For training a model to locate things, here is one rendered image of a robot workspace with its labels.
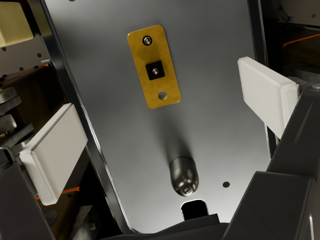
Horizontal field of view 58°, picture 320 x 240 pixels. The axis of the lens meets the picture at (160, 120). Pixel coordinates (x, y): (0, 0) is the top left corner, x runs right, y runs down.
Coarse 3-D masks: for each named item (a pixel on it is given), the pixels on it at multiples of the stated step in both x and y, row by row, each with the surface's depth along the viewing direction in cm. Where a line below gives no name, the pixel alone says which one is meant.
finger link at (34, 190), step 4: (16, 160) 14; (20, 160) 14; (20, 164) 14; (20, 168) 13; (24, 168) 13; (24, 172) 13; (24, 176) 13; (28, 176) 13; (28, 180) 13; (32, 184) 13; (32, 188) 13; (32, 192) 13; (36, 192) 14
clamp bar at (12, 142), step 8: (16, 96) 26; (0, 104) 24; (8, 104) 25; (16, 104) 26; (0, 112) 24; (16, 128) 27; (24, 128) 27; (32, 128) 28; (0, 136) 26; (8, 136) 25; (16, 136) 25; (24, 136) 26; (0, 144) 24; (8, 144) 24
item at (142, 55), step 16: (144, 32) 29; (160, 32) 29; (144, 48) 30; (160, 48) 30; (144, 64) 30; (160, 64) 29; (144, 80) 31; (160, 80) 31; (176, 80) 31; (176, 96) 32
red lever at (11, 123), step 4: (8, 112) 26; (0, 116) 25; (4, 116) 25; (8, 116) 25; (12, 116) 26; (0, 120) 25; (4, 120) 25; (8, 120) 25; (12, 120) 26; (0, 124) 25; (4, 124) 25; (8, 124) 25; (12, 124) 26; (16, 124) 26; (0, 128) 25; (4, 128) 25; (8, 128) 25; (12, 128) 26; (0, 132) 25; (4, 132) 25; (8, 132) 26
